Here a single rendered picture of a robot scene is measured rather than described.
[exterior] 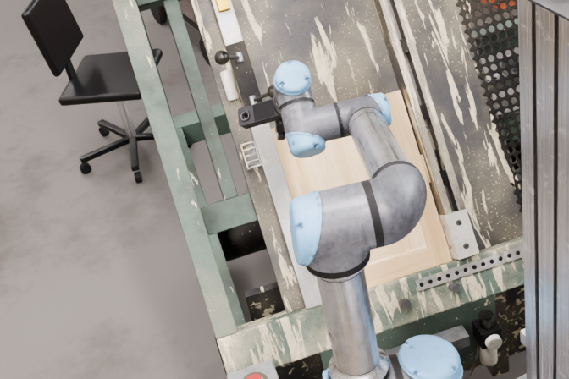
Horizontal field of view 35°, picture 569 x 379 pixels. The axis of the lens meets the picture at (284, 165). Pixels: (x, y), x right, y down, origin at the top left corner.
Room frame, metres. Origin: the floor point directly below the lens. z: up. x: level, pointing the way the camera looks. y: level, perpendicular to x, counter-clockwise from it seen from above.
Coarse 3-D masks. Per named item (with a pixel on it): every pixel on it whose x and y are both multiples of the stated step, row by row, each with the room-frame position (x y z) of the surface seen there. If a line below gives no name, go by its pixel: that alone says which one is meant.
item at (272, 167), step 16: (224, 16) 2.16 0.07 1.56; (224, 32) 2.13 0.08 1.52; (240, 32) 2.13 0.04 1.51; (240, 96) 2.04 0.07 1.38; (256, 128) 1.98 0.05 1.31; (256, 144) 1.95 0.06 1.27; (272, 144) 1.95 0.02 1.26; (272, 160) 1.92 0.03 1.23; (272, 176) 1.90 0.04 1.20; (272, 192) 1.87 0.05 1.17; (288, 192) 1.87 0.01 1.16; (288, 208) 1.85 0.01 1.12; (288, 224) 1.82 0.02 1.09; (288, 240) 1.80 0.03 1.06; (304, 272) 1.74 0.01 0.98; (304, 288) 1.72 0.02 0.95; (304, 304) 1.71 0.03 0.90; (320, 304) 1.69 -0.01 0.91
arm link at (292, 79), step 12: (276, 72) 1.59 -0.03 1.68; (288, 72) 1.59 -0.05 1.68; (300, 72) 1.59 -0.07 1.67; (276, 84) 1.58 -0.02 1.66; (288, 84) 1.57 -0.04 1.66; (300, 84) 1.56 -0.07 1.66; (276, 96) 1.60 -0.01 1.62; (288, 96) 1.57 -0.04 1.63; (300, 96) 1.56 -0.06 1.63; (312, 96) 1.58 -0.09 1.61
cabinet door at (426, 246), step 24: (408, 120) 1.99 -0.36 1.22; (336, 144) 1.96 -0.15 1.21; (408, 144) 1.95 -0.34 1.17; (288, 168) 1.93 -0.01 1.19; (312, 168) 1.93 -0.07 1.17; (336, 168) 1.92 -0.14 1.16; (360, 168) 1.92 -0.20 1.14; (432, 216) 1.83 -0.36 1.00; (408, 240) 1.80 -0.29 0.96; (432, 240) 1.80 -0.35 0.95; (384, 264) 1.76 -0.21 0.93; (408, 264) 1.76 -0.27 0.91; (432, 264) 1.76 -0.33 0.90
